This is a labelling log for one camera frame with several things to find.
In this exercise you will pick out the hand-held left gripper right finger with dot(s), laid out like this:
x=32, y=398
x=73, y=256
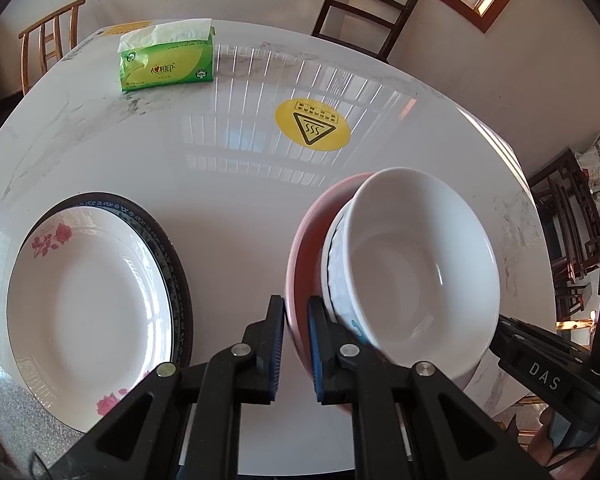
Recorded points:
x=316, y=355

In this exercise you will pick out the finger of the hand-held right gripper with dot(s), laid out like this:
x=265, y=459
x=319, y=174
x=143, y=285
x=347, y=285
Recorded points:
x=540, y=335

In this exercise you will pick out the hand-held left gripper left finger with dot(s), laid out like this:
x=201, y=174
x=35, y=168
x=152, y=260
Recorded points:
x=276, y=350

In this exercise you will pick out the ribbed bowl with rabbit print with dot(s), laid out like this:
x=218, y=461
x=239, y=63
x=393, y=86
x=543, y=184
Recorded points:
x=332, y=270

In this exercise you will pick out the large blue patterned plate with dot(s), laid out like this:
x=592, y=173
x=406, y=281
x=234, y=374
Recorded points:
x=188, y=285

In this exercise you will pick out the plain pink bowl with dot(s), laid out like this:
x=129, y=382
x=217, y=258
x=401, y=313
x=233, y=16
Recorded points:
x=305, y=240

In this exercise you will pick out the white bowl with blue print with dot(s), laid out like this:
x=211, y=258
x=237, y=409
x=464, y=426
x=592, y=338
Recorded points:
x=420, y=270

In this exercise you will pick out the white plate with red flowers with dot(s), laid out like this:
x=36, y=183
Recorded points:
x=90, y=310

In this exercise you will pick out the person's right hand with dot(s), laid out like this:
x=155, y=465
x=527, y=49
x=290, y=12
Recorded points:
x=542, y=435

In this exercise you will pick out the dark carved wooden chair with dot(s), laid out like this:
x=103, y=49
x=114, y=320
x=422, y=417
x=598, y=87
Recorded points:
x=565, y=220

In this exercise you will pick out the round yellow warning sticker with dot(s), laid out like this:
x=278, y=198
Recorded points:
x=312, y=125

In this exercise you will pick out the green tissue pack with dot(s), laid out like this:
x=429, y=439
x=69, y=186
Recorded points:
x=170, y=65

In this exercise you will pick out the light wooden chair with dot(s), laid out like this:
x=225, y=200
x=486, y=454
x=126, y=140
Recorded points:
x=55, y=17

